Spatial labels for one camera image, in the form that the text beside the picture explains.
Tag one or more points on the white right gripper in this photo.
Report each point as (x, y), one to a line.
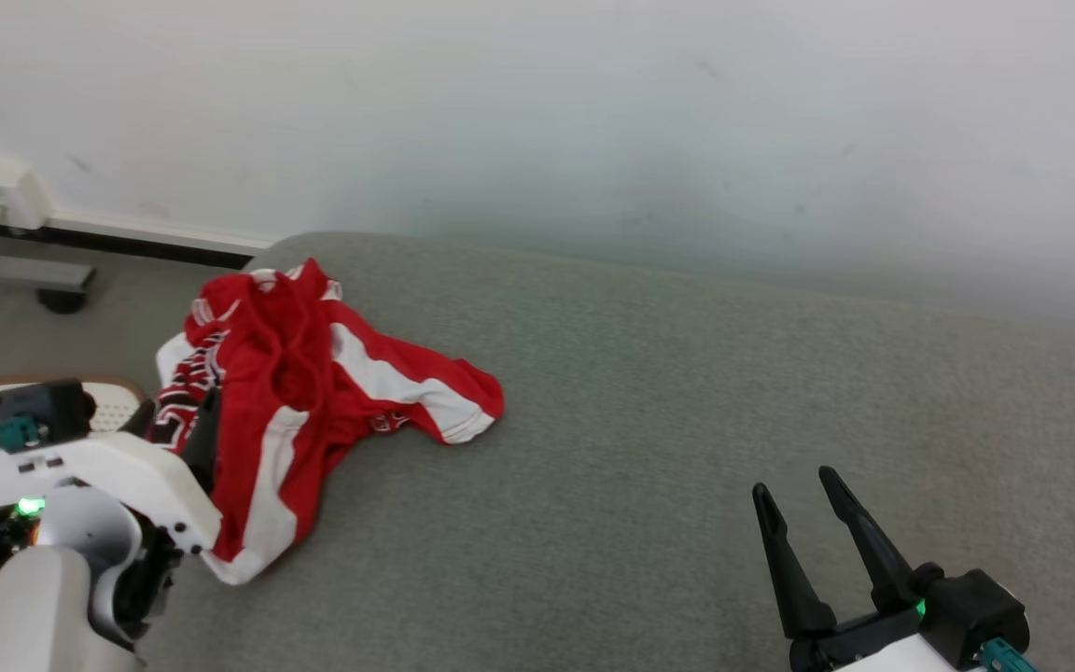
(873, 644)

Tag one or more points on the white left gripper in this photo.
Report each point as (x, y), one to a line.
(118, 476)

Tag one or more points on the red shorts with white stripes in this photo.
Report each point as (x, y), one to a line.
(407, 373)

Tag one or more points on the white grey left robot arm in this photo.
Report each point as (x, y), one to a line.
(43, 597)

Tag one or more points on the white black baseboard strip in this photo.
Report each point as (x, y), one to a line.
(146, 238)

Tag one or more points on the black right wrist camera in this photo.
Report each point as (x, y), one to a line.
(976, 611)

